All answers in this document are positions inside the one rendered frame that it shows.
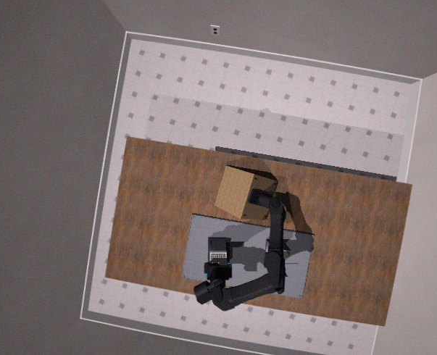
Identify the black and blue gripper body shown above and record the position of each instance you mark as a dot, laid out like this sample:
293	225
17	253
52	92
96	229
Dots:
216	268

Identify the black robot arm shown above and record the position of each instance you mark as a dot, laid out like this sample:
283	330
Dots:
227	298

